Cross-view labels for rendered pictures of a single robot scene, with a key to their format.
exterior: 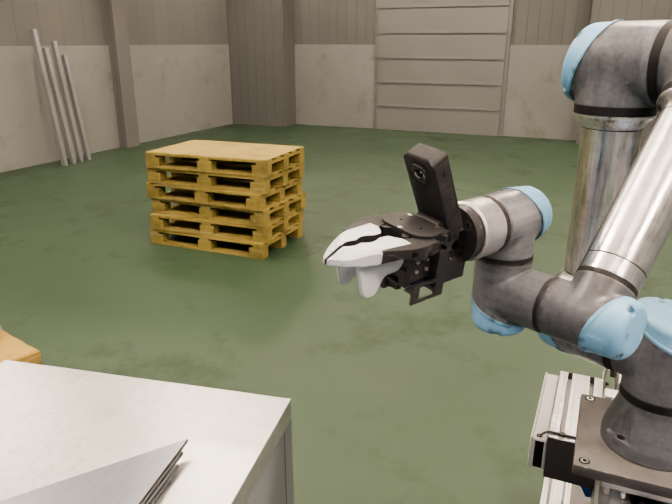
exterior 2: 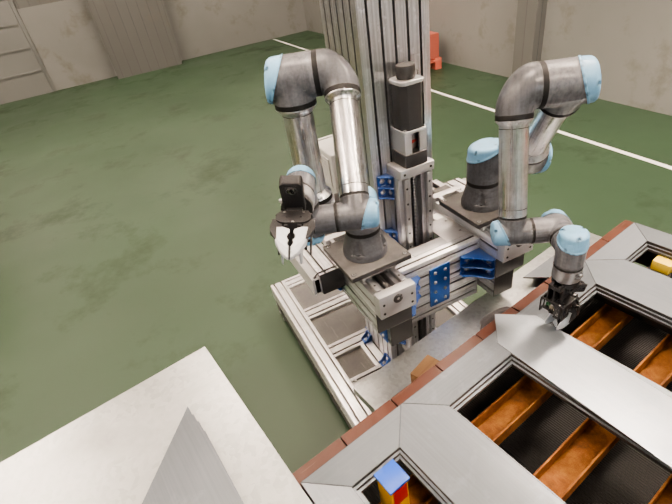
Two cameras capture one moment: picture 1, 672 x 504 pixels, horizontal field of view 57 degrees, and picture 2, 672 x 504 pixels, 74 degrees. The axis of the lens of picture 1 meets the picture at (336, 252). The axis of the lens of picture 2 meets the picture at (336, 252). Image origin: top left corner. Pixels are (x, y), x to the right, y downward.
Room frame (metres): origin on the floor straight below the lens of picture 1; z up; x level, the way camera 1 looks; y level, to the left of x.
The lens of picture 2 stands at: (0.03, 0.41, 1.92)
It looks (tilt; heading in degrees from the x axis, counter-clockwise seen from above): 35 degrees down; 316
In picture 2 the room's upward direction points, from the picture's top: 10 degrees counter-clockwise
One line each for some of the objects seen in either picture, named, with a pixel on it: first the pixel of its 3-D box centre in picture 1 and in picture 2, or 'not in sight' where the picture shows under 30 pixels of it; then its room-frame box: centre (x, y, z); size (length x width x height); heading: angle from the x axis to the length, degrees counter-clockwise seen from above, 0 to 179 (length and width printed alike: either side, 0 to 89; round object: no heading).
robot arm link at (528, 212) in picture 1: (507, 220); (300, 187); (0.78, -0.23, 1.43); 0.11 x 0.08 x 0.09; 130
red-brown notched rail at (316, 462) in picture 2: not in sight; (497, 329); (0.41, -0.62, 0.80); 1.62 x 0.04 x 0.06; 76
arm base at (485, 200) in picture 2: not in sight; (482, 190); (0.65, -0.97, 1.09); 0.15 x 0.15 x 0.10
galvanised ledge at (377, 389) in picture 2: not in sight; (503, 310); (0.48, -0.84, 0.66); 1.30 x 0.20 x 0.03; 76
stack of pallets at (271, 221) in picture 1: (228, 194); not in sight; (5.19, 0.93, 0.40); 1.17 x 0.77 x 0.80; 67
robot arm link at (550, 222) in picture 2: not in sight; (552, 229); (0.33, -0.73, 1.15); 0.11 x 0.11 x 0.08; 37
